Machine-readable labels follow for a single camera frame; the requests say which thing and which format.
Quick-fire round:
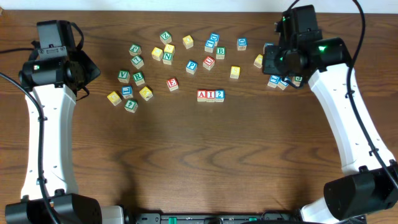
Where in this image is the blue 2 block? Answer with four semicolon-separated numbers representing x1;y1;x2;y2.
215;90;225;102

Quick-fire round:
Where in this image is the red I block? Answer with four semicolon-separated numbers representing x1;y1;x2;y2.
206;90;215;102

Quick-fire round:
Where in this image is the red A block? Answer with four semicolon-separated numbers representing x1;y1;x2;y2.
197;90;206;102

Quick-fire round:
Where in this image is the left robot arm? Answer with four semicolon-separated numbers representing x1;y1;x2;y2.
5;47;128;223

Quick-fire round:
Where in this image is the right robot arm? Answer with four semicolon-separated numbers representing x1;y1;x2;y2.
262;38;397;223

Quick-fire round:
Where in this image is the yellow block right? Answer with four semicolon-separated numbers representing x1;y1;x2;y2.
254;54;263;68

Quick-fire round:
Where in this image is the blue X block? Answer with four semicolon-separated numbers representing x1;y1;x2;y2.
263;42;274;54

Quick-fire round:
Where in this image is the green J block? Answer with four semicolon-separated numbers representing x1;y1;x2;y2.
292;77;302;86

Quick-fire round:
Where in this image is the blue D block right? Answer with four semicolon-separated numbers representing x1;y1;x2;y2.
237;38;248;51

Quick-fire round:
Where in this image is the blue d block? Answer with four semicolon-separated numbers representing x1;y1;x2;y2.
209;33;220;47
237;38;248;51

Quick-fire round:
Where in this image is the yellow S block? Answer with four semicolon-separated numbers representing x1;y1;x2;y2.
230;66;241;79

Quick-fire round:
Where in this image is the green V block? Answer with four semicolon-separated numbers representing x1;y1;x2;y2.
118;70;131;83

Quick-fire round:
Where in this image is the yellow block far left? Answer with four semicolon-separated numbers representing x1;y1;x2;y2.
107;91;122;106

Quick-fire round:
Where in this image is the blue L block lower left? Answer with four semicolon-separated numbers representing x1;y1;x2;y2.
121;85;134;99

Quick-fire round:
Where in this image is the green B block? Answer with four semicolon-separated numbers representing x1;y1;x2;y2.
216;47;226;60

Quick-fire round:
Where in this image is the green 7 block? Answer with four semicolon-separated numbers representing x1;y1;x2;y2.
131;55;144;69

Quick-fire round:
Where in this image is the green R block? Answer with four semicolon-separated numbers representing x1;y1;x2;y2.
132;72;145;86

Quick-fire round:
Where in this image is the green 4 block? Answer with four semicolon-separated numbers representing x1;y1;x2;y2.
124;100;138;113

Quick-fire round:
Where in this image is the blue D block upper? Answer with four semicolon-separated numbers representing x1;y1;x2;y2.
209;33;220;47

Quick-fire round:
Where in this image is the yellow block lower middle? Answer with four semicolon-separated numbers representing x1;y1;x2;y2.
139;86;153;101

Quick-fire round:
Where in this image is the yellow block left of N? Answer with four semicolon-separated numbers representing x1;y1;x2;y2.
151;47;164;61

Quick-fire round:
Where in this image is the blue P block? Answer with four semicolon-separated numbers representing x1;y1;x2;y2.
186;60;198;75

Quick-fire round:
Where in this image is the green N block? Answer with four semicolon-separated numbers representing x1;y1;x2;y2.
162;52;174;65

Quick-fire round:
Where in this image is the yellow block top centre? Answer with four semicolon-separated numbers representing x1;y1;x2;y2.
183;35;194;49

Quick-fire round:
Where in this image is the yellow block above N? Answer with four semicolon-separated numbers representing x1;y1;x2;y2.
164;44;175;55

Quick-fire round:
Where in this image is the green Z block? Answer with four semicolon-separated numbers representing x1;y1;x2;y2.
160;31;172;45

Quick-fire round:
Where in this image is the red E block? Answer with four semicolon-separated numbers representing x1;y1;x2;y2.
167;78;179;91

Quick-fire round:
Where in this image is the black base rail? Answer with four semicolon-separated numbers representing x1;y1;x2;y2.
133;212;368;224

